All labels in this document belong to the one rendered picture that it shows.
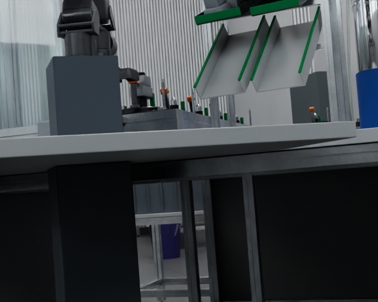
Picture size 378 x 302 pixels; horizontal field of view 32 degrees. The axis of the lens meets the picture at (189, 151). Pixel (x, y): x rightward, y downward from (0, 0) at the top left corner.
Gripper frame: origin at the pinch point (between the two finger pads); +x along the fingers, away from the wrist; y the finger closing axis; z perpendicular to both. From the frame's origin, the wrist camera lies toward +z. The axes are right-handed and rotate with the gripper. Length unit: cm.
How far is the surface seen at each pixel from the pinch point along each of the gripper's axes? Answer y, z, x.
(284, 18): 82, 712, -175
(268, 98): 137, 828, -85
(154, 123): -12.4, 3.0, 7.4
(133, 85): -1.9, 15.4, -4.8
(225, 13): -30.3, 12.3, -19.8
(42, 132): 15.7, -4.0, 7.3
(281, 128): -53, -40, 14
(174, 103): -2.2, 45.7, -2.0
